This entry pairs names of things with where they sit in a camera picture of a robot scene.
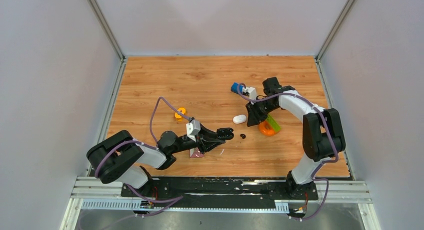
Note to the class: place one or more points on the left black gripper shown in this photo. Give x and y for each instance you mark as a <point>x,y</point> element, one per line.
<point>203,144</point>

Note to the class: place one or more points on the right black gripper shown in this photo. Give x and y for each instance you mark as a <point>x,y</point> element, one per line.
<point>254,117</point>

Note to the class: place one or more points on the white earbud charging case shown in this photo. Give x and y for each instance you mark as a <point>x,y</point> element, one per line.
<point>239,119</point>

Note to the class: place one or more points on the black earbud case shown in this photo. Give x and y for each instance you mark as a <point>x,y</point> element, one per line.
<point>225,133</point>

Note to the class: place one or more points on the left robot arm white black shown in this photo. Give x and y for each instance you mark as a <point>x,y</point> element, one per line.
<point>121,156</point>

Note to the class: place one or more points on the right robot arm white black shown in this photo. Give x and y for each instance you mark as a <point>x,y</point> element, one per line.
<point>322,132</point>

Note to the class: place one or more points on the red playing card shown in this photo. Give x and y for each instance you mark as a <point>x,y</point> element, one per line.
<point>195,153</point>

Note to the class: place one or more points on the green toy brick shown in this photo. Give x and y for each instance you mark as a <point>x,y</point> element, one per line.
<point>272,124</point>

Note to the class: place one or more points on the yellow traffic light toy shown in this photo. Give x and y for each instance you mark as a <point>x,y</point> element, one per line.
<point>180,114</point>

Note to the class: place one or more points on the blue toy brick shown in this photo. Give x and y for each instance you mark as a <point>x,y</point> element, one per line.
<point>235,87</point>

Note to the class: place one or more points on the orange ring toy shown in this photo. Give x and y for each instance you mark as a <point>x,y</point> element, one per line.
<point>263,129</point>

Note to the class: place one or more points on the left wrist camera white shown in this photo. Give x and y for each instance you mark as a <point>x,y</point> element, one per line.
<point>193,127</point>

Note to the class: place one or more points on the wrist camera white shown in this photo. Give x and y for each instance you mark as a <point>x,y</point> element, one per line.
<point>249,92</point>
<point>193,127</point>

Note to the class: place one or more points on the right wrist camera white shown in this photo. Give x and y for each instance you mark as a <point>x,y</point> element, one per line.
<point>249,92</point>

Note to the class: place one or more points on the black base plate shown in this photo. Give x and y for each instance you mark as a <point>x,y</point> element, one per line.
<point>223,192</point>

